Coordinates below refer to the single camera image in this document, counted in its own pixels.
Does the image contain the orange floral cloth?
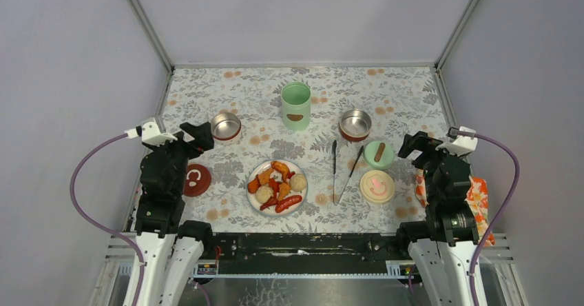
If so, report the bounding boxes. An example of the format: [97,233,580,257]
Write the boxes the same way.
[415,169,489,239]

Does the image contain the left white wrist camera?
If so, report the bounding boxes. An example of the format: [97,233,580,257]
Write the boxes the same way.
[125,116,178,146]

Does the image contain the orange drumstick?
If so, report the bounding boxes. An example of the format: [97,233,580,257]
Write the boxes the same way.
[247,175,261,194]

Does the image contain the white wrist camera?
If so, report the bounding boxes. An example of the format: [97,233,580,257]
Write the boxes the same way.
[436,126,478,157]
[125,116,178,146]

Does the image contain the fried chicken piece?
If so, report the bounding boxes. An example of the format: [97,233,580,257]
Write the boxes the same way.
[258,167,273,186]
[277,183,291,201]

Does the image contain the red sausage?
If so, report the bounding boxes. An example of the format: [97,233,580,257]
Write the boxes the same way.
[275,195,303,213]

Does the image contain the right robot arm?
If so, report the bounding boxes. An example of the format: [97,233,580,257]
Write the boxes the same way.
[395,131,487,305]

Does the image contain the black tongs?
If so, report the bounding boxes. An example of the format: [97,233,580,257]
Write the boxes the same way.
[331,140,364,205]

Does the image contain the rice ball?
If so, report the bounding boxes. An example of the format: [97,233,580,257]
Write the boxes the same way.
[289,174,308,192]
[254,185,273,205]

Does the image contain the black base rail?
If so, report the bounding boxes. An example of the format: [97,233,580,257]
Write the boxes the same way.
[202,233,410,274]

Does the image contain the green lid with handle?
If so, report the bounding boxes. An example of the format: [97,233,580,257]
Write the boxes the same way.
[364,141,395,170]

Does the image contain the green cylindrical container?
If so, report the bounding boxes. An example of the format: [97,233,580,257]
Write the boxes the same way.
[280,81,311,132]

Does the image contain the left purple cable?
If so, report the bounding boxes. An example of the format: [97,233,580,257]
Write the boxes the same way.
[69,132,147,306]

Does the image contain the white plate with food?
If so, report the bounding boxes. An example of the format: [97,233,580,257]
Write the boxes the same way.
[244,160,309,218]

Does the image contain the steel bowl red band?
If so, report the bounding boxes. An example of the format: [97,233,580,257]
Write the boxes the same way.
[339,109,372,142]
[210,112,242,143]

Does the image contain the floral table mat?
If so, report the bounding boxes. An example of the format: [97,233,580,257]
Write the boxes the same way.
[162,67,448,233]

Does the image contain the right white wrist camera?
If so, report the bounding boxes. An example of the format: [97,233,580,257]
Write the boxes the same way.
[436,126,478,157]

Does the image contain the red round lid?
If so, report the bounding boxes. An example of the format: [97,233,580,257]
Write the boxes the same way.
[183,163,211,197]

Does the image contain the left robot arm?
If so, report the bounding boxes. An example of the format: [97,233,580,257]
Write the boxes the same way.
[122,118,214,305]

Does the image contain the cream round lid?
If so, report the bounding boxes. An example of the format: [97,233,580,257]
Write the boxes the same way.
[359,170,395,205]

